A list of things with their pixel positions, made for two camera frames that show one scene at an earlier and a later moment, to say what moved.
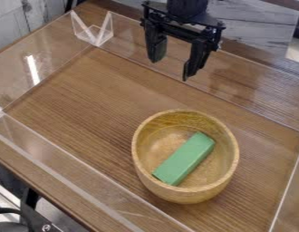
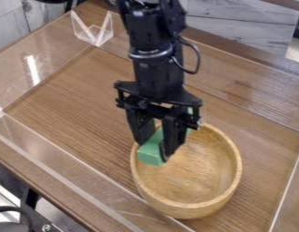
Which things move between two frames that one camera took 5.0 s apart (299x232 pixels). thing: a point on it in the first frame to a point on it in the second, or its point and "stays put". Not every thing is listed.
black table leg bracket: (32, 220) stays put
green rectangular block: (181, 164) to (149, 151)
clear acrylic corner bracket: (96, 35) stays put
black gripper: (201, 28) to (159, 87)
